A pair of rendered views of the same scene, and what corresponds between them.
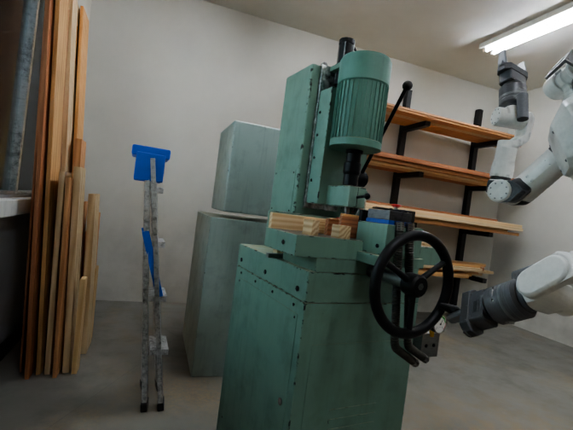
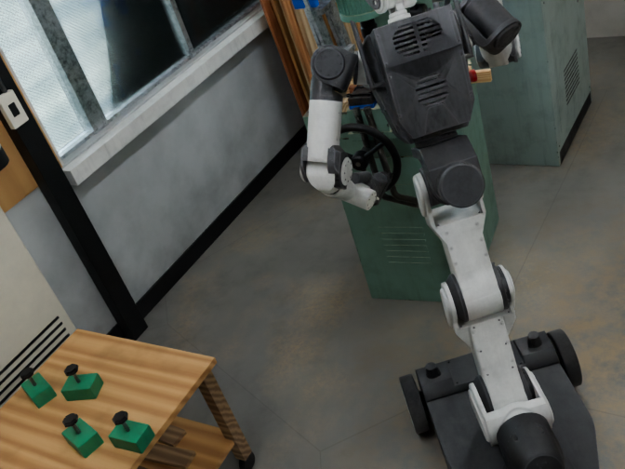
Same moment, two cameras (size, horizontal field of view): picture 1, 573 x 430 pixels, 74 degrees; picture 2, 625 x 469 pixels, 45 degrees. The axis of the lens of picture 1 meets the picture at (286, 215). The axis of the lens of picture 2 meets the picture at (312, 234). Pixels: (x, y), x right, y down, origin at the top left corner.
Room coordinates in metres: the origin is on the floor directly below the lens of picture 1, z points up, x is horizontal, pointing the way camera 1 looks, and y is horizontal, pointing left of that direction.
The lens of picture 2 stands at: (-0.33, -2.20, 2.07)
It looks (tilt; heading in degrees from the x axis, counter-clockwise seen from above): 33 degrees down; 60
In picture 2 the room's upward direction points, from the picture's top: 19 degrees counter-clockwise
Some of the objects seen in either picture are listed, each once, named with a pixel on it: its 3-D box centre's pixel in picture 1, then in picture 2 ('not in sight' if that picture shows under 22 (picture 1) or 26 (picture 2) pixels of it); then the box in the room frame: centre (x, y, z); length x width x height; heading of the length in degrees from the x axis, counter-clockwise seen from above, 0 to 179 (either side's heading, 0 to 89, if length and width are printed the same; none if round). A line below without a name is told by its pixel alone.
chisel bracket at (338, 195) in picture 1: (344, 199); not in sight; (1.32, -0.20, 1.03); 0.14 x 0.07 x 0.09; 27
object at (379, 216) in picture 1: (393, 215); (370, 93); (1.14, -0.32, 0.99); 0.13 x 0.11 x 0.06; 117
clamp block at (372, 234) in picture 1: (388, 239); (374, 112); (1.14, -0.32, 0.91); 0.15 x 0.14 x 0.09; 117
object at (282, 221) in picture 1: (347, 228); not in sight; (1.33, -0.22, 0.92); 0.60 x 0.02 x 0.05; 117
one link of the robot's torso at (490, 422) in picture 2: not in sight; (509, 404); (0.75, -1.09, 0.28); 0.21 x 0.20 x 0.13; 57
